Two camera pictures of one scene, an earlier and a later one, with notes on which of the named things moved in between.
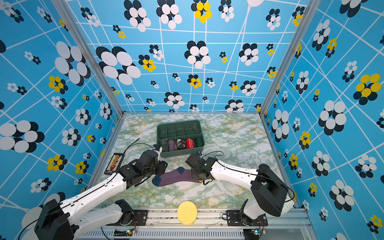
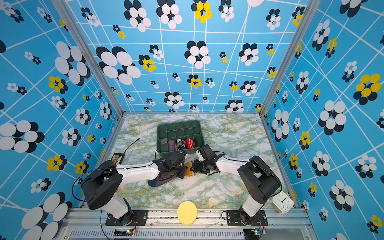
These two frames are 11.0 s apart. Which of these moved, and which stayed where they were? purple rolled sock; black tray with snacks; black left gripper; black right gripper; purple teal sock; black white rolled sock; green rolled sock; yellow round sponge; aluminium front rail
Moved: black right gripper; purple teal sock; black left gripper
Stayed: yellow round sponge; green rolled sock; black tray with snacks; aluminium front rail; purple rolled sock; black white rolled sock
